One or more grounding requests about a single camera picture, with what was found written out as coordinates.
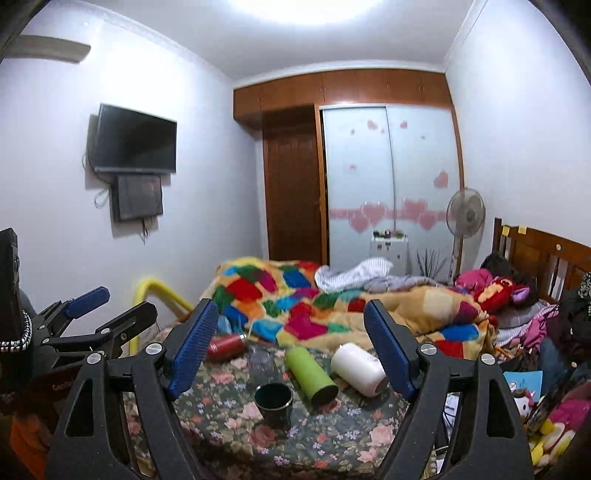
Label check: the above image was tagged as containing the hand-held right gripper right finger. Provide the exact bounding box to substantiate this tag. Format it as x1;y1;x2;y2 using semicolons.
363;299;539;480

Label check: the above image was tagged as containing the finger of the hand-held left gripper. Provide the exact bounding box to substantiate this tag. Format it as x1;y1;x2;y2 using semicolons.
30;286;112;343
41;301;158;366

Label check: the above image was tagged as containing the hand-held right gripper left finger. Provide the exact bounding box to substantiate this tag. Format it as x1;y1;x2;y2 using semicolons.
44;298;221;480

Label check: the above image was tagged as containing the white cup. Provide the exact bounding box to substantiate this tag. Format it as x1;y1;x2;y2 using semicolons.
330;342;387;398

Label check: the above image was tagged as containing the clear glass cup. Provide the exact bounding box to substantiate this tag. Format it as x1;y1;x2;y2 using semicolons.
248;345;279;385

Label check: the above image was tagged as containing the dark green cup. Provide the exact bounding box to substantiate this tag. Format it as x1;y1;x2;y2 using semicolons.
254;383;295;428

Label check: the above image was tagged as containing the red bottle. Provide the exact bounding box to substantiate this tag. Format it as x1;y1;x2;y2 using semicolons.
206;335;248;364

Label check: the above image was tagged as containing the white striped cloth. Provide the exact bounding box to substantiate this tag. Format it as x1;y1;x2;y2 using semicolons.
315;258;394;293

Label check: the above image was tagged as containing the small white cabinet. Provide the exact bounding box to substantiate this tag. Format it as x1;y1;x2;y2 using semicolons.
369;232;410;278

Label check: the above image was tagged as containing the green potted plant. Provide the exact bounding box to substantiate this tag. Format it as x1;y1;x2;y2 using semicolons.
416;248;447;280

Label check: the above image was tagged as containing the colourful patchwork blanket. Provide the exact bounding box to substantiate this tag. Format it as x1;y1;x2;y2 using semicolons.
201;258;498;361

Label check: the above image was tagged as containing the pink cloth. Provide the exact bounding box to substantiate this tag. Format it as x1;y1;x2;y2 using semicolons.
455;268;494;292

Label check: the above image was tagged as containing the red plush toy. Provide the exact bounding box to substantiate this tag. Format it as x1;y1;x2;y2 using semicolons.
478;276;533;315

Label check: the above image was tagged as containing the grey pillow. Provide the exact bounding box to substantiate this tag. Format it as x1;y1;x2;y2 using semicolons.
496;305;551;331

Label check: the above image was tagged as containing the blue box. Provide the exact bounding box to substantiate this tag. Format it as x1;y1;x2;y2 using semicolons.
502;369;544;398

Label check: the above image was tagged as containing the orange cloth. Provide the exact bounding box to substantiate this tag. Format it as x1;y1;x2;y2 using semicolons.
8;406;58;480

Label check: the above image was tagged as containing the white standing fan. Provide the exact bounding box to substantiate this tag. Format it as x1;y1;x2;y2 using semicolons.
445;188;487;283

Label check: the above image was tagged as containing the brown wooden wardrobe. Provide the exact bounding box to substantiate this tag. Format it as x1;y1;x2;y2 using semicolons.
233;69;466;283

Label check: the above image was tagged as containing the brown wooden headboard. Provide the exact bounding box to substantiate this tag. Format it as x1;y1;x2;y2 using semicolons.
492;218;591;306

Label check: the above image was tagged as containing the yellow plush toy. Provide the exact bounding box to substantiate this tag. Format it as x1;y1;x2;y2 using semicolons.
529;419;577;468

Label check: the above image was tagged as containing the brown wooden door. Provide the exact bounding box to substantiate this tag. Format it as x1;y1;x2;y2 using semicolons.
262;105;325;265

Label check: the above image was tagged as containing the black clothes pile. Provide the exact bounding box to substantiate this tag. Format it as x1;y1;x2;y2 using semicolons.
545;272;591;354

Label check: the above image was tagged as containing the pink plush toy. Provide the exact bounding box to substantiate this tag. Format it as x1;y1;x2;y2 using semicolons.
547;398;591;431

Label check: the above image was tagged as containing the white air conditioner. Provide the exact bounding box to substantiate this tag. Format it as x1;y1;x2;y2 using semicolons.
6;36;92;64

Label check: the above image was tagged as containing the ceiling light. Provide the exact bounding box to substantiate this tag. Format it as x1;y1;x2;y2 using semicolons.
230;0;389;25

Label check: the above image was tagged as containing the yellow padded bed rail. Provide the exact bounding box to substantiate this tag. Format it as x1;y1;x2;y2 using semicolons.
130;276;195;355

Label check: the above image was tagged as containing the small black wall monitor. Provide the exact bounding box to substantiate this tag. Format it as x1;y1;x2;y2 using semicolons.
112;174;165;222

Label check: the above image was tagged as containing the black wall television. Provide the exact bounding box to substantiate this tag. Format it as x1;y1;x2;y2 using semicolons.
88;104;179;175

